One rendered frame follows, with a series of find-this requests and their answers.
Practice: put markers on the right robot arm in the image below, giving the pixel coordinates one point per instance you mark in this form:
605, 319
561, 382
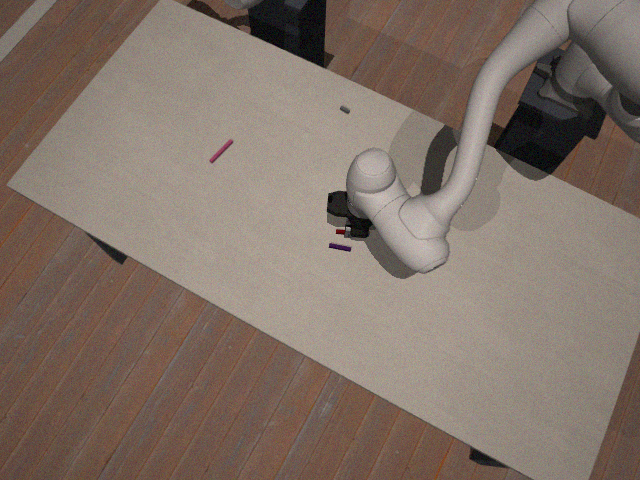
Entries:
242, 4

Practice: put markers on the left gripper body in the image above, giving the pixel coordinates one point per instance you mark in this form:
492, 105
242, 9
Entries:
339, 205

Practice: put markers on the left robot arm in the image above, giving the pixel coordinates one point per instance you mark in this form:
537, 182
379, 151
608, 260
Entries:
608, 31

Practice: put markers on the pink rod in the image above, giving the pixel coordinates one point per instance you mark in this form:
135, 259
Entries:
221, 151

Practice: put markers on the purple rod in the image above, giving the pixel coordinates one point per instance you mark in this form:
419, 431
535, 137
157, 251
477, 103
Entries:
339, 247

